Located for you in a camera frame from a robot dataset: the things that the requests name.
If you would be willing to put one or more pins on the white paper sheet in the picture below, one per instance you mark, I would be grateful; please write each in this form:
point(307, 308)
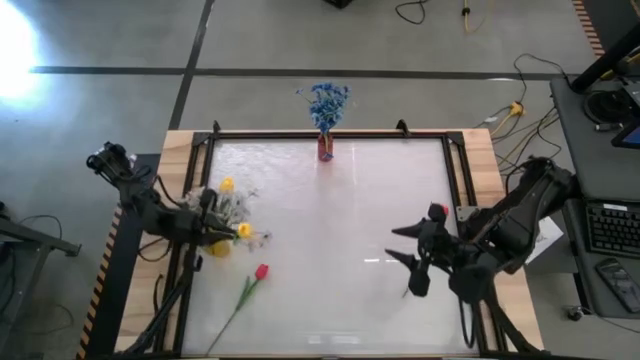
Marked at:
point(550, 235)

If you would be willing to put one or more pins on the red artificial tulip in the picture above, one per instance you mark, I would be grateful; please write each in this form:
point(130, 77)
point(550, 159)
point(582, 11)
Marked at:
point(444, 210)
point(261, 271)

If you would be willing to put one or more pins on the black tablet with blue screen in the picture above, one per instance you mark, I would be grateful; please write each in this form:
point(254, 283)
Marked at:
point(631, 136)

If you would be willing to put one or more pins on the yellow glass vase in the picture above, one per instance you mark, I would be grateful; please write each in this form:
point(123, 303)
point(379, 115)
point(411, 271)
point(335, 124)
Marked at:
point(220, 250)

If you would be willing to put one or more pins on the black aluminium table frame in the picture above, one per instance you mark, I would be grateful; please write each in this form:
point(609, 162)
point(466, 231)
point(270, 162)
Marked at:
point(280, 135)

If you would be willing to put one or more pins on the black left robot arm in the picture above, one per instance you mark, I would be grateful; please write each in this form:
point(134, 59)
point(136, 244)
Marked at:
point(150, 212)

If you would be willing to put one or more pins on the black hazard-striped platform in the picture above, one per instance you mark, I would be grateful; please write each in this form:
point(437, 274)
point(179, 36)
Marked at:
point(120, 300)

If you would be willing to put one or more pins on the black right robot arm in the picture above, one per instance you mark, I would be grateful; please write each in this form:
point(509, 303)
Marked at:
point(530, 210)

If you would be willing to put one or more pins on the black smartphone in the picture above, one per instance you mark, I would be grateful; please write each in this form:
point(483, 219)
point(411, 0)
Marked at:
point(620, 285)

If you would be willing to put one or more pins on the grey desk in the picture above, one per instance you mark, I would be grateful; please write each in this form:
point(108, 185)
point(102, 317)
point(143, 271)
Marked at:
point(600, 165)

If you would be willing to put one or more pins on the grey metal stand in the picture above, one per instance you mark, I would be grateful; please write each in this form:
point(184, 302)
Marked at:
point(40, 240)

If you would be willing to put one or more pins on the blue artificial flower bunch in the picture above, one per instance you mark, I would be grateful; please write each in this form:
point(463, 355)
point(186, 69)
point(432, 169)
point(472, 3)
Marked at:
point(327, 105)

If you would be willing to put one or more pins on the black diagonal beam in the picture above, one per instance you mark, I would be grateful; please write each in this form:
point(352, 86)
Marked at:
point(605, 60)

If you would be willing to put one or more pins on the black caster wheel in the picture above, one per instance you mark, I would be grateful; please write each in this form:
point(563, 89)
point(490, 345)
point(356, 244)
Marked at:
point(575, 313)

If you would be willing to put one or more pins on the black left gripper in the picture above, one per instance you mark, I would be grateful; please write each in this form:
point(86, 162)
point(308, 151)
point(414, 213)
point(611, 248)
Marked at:
point(195, 227)

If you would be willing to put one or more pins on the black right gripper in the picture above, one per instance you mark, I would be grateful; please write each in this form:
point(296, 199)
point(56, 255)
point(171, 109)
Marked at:
point(440, 245)

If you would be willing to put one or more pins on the red glass vase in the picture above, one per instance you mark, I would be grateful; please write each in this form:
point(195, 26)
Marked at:
point(322, 150)

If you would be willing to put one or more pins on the black computer keyboard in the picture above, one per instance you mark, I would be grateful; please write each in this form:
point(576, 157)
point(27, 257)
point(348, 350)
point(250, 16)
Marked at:
point(612, 230)

